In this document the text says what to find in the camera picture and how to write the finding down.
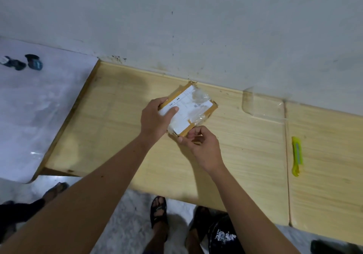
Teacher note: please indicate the person's right hand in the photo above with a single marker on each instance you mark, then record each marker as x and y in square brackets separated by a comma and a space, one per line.
[205, 151]

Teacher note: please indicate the person's left hand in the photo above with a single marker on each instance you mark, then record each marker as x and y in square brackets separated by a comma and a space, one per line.
[151, 122]

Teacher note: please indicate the person's right thumb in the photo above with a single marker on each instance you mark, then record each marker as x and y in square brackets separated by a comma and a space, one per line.
[185, 141]

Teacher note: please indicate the person's left thumb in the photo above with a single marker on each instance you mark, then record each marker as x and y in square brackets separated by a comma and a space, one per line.
[171, 112]

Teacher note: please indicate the taped brown cardboard parcel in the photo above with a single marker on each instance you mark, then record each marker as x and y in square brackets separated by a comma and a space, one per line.
[191, 107]

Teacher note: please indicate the person's left forearm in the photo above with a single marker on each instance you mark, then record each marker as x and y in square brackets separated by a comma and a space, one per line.
[82, 202]

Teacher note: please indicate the person's right forearm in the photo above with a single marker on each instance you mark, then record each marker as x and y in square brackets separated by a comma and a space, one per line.
[249, 217]

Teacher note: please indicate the black sandal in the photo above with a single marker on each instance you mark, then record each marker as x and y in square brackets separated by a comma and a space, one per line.
[158, 209]

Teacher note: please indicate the clear plastic tape piece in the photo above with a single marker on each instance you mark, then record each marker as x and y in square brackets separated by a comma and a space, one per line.
[262, 105]

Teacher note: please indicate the person's right leg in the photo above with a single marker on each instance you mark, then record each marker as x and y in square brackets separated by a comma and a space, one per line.
[192, 241]

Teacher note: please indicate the person's leg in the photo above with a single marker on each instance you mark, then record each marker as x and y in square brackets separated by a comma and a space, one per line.
[192, 241]
[157, 238]

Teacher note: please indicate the person's left leg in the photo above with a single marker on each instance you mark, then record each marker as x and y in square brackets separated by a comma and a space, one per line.
[157, 238]

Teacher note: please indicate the black shorts with white print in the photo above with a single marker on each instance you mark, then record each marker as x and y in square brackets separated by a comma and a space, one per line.
[224, 235]

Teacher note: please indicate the yellow utility knife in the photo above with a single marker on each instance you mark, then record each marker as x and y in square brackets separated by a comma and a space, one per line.
[297, 156]

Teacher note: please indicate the dark blue slipper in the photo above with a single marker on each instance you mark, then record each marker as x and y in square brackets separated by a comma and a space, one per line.
[34, 62]
[13, 63]

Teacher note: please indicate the black object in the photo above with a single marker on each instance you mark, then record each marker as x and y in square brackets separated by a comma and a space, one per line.
[330, 247]

